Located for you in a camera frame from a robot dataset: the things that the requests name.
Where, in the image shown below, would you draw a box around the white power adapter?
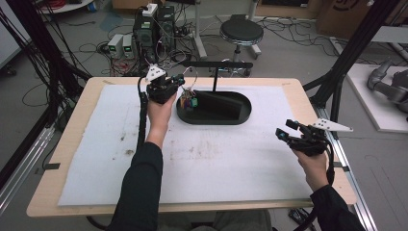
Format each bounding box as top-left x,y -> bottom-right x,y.
141,3 -> 159,18

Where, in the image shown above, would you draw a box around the white platform board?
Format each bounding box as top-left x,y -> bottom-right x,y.
345,63 -> 408,134

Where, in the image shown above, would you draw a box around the cardboard box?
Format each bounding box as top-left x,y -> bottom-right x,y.
315,0 -> 408,40

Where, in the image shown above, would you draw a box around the left hand-held gripper cable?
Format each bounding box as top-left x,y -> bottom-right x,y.
137,75 -> 149,152

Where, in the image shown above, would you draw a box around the key ring with coloured tags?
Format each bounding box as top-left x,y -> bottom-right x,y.
179,65 -> 199,112

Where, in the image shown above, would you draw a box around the black computer tower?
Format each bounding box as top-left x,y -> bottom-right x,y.
156,5 -> 177,50
132,13 -> 159,66

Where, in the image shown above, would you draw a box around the aluminium rail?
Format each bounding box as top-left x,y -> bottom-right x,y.
0,125 -> 56,215
315,105 -> 379,231

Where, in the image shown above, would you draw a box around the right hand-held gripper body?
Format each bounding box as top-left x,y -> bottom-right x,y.
287,118 -> 354,158

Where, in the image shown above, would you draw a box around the grey power supply unit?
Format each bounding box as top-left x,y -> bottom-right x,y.
122,34 -> 136,60
107,34 -> 125,60

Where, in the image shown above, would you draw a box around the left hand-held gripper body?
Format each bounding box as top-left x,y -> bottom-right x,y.
144,64 -> 178,105

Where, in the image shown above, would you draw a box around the person's right hand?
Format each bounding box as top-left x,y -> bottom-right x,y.
292,148 -> 330,193

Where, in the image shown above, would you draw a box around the person's legs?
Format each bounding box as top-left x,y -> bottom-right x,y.
157,209 -> 273,231

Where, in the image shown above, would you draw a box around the black frame post with cables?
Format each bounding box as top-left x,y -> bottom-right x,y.
0,0 -> 93,130

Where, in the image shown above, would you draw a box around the hand-held gripper cable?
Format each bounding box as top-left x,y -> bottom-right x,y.
324,141 -> 337,188
137,75 -> 149,152

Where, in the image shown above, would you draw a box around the black round stool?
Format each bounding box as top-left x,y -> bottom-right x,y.
218,18 -> 265,62

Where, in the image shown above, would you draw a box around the black oval tray with hanger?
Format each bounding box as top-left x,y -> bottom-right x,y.
175,61 -> 254,126

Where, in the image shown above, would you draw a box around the black device under table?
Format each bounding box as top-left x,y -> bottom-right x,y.
288,207 -> 313,227

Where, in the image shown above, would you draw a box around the white table mat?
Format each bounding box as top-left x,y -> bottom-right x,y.
57,84 -> 318,207

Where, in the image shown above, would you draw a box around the person's left hand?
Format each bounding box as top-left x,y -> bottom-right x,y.
145,92 -> 178,150

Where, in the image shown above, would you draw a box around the right hand-held gripper cable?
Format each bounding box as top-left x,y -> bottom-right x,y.
324,141 -> 337,188

